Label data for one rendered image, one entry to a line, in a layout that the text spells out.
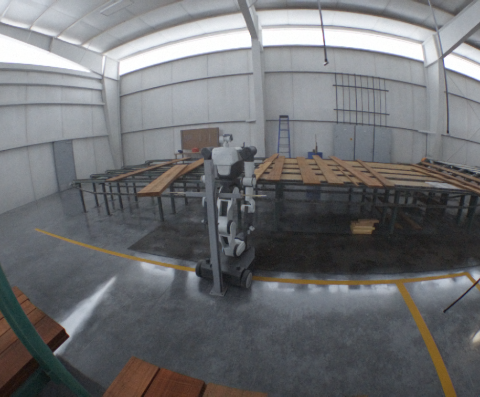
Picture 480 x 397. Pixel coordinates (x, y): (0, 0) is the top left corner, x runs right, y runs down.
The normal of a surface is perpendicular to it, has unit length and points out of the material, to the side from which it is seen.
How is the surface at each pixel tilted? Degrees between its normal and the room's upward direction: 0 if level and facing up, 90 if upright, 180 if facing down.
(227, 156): 90
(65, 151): 90
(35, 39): 90
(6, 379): 0
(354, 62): 88
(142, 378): 0
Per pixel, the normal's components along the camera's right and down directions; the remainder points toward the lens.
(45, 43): 0.97, 0.04
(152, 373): -0.03, -0.96
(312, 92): -0.24, 0.25
